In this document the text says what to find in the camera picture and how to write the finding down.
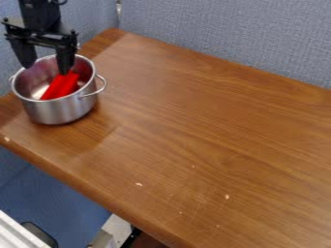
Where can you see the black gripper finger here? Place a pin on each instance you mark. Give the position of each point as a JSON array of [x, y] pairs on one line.
[[24, 51], [65, 58]]

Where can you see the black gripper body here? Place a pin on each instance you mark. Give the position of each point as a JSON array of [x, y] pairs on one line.
[[39, 27]]

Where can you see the red plastic block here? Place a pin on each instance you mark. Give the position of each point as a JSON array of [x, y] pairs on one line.
[[63, 85]]

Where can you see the stainless steel pot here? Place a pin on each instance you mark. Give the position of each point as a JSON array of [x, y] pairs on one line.
[[57, 103]]

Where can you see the white ribbed box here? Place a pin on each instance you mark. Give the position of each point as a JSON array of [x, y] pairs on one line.
[[15, 236]]

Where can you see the white table leg bracket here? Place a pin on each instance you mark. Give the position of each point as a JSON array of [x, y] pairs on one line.
[[113, 233]]

